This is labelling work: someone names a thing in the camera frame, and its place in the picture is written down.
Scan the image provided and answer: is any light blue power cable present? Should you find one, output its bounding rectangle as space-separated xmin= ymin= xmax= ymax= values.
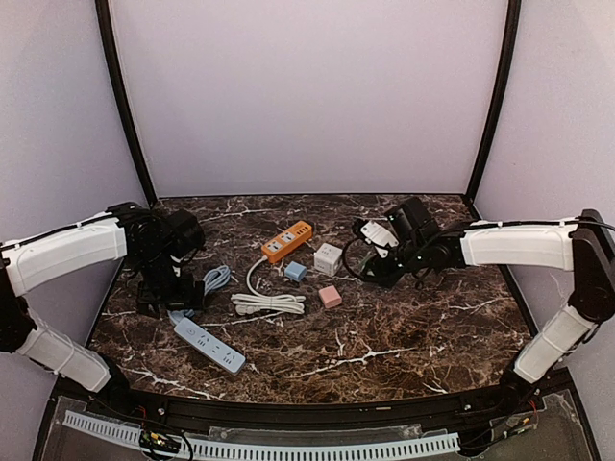
xmin=167 ymin=266 xmax=231 ymax=321

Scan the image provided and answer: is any light blue power strip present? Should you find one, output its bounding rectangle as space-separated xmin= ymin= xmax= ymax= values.
xmin=174 ymin=318 xmax=246 ymax=375

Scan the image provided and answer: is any green charger plug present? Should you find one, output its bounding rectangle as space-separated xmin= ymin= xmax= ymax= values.
xmin=359 ymin=253 xmax=379 ymax=277

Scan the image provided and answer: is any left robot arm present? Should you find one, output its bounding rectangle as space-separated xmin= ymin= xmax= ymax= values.
xmin=1 ymin=202 xmax=205 ymax=397

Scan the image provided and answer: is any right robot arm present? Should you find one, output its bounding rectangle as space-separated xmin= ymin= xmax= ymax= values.
xmin=353 ymin=197 xmax=614 ymax=384

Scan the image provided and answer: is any pink charger plug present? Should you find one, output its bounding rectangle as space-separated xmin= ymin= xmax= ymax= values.
xmin=318 ymin=285 xmax=342 ymax=308

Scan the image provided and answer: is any light blue charger plug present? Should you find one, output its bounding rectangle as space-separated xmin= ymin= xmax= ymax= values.
xmin=284 ymin=261 xmax=308 ymax=282

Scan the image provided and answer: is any white cube socket adapter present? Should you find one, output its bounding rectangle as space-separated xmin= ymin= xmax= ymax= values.
xmin=313 ymin=243 xmax=342 ymax=276

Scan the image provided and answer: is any orange power strip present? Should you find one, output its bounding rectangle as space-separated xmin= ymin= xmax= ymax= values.
xmin=261 ymin=221 xmax=313 ymax=264

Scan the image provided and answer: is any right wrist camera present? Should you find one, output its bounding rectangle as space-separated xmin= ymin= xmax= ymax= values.
xmin=352 ymin=219 xmax=399 ymax=258

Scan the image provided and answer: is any black sleeved camera cable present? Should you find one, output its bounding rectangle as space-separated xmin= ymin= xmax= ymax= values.
xmin=340 ymin=234 xmax=385 ymax=284

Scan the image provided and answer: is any white power strip cable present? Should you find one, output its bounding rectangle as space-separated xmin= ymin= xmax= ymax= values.
xmin=230 ymin=256 xmax=308 ymax=319

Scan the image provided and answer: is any black front frame rail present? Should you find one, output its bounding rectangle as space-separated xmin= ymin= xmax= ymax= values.
xmin=131 ymin=387 xmax=506 ymax=431

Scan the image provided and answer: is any white slotted cable duct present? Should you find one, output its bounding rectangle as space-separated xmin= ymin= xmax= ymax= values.
xmin=62 ymin=410 xmax=460 ymax=460

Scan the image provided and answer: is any black left corner post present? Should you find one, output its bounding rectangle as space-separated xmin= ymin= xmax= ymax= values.
xmin=94 ymin=0 xmax=158 ymax=207

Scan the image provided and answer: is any black corner post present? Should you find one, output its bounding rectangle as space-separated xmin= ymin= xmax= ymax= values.
xmin=464 ymin=0 xmax=522 ymax=206
xmin=94 ymin=0 xmax=158 ymax=207

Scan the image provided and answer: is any black right corner post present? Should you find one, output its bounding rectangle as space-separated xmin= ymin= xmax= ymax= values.
xmin=464 ymin=0 xmax=522 ymax=206

